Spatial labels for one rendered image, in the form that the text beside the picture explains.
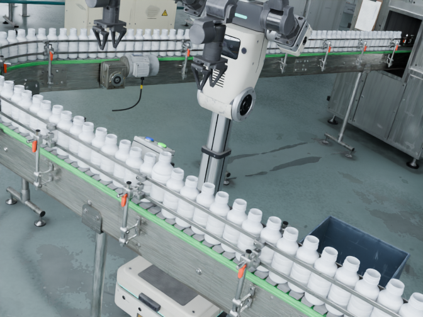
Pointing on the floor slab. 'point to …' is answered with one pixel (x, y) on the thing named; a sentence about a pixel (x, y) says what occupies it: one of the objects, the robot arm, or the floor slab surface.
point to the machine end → (388, 86)
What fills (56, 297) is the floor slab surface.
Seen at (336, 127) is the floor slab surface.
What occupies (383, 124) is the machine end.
